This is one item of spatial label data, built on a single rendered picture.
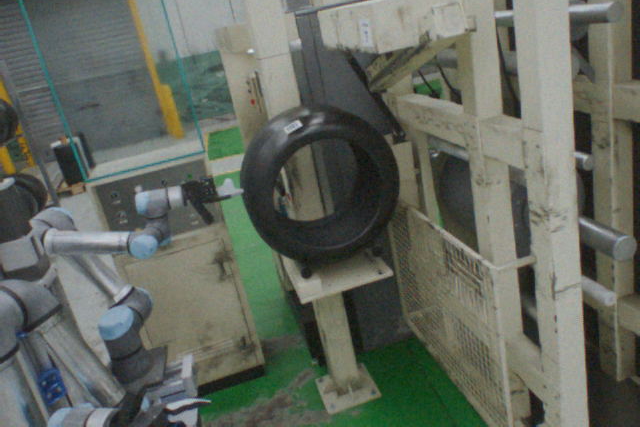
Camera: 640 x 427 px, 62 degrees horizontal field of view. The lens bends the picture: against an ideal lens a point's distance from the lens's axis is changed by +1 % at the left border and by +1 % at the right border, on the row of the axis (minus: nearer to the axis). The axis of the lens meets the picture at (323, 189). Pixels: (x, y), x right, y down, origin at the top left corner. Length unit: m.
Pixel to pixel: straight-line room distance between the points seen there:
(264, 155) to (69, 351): 0.84
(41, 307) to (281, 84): 1.22
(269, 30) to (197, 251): 1.13
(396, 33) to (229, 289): 1.64
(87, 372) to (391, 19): 1.22
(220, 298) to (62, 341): 1.44
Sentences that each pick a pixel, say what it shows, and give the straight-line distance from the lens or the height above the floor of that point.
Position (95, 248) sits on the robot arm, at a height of 1.22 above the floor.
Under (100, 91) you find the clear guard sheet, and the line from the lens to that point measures 2.54.
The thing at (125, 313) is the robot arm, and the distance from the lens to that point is 2.01.
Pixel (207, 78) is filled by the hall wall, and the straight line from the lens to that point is 10.94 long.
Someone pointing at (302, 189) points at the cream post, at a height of 1.10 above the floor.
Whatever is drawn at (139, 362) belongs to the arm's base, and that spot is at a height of 0.77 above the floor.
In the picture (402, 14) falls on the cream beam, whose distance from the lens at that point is 1.62.
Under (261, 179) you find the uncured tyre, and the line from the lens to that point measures 1.81.
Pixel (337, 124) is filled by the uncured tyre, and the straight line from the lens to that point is 1.83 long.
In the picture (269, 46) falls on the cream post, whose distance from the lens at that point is 2.14.
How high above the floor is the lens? 1.80
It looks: 19 degrees down
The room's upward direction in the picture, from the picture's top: 12 degrees counter-clockwise
